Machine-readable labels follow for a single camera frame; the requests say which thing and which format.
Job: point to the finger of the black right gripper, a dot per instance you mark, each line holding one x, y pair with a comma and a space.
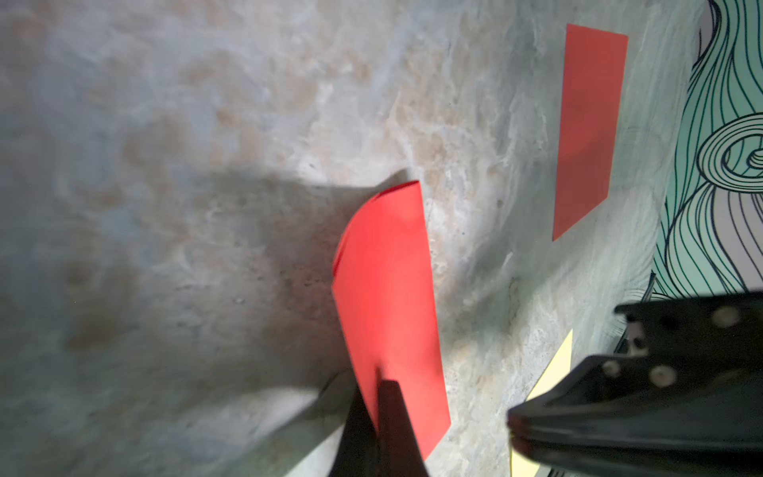
607, 387
640, 446

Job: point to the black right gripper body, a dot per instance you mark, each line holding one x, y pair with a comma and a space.
723, 326

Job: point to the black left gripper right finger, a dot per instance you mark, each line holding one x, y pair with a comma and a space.
399, 451

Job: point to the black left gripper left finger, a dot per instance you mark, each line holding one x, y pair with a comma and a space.
358, 451

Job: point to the red square paper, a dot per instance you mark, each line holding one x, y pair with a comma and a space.
594, 69
384, 294

